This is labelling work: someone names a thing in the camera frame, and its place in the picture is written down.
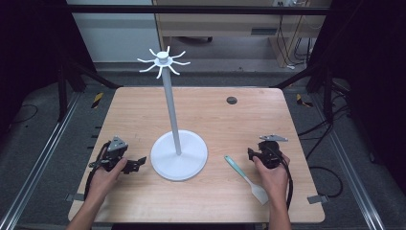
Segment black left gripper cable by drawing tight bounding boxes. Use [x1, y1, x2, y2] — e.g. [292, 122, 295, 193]
[82, 141, 111, 201]

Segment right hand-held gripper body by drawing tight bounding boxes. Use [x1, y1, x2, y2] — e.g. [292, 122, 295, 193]
[255, 133, 289, 170]

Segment black metal stand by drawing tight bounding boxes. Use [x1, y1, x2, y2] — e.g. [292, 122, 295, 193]
[273, 61, 337, 124]
[56, 58, 123, 123]

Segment person's left hand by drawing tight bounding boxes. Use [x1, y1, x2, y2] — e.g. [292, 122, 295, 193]
[86, 157, 128, 201]

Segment yellow black striped tape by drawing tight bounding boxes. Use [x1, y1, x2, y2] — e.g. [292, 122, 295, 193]
[91, 92, 104, 109]
[295, 93, 314, 108]

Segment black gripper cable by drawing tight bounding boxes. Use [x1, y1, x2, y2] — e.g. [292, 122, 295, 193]
[277, 155, 295, 211]
[82, 141, 111, 201]

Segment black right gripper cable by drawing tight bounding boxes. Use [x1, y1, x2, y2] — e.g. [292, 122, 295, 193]
[277, 155, 295, 211]

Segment teal handled white spatula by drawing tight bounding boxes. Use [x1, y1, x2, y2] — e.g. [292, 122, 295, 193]
[223, 154, 270, 206]

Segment white hook rack stand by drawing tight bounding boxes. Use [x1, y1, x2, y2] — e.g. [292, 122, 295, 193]
[137, 45, 209, 182]

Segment aluminium floor rail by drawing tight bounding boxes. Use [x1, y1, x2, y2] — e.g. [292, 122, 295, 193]
[310, 95, 388, 230]
[0, 92, 81, 230]

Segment white cabinet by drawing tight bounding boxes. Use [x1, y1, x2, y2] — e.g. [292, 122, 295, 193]
[72, 12, 161, 63]

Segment black horizontal crossbar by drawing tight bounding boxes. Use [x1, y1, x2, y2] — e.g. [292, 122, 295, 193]
[66, 5, 331, 16]

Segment person's right hand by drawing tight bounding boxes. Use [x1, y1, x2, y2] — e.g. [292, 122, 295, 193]
[253, 154, 291, 206]

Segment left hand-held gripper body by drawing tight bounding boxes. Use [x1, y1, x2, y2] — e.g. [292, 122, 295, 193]
[88, 135, 129, 173]

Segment hanging black desk cables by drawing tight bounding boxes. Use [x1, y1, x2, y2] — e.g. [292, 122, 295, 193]
[275, 14, 318, 70]

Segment light wooden desk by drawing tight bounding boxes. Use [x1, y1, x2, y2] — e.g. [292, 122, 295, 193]
[152, 0, 330, 69]

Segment thin black floor cable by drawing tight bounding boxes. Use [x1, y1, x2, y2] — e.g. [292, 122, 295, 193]
[11, 103, 39, 125]

